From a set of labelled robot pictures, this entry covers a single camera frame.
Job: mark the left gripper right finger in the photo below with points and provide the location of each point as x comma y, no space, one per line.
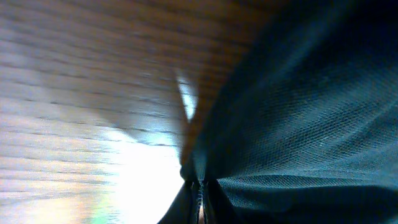
217,207

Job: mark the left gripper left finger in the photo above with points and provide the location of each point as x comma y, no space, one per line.
184,208

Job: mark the black t-shirt with logo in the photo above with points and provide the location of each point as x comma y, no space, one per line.
305,129

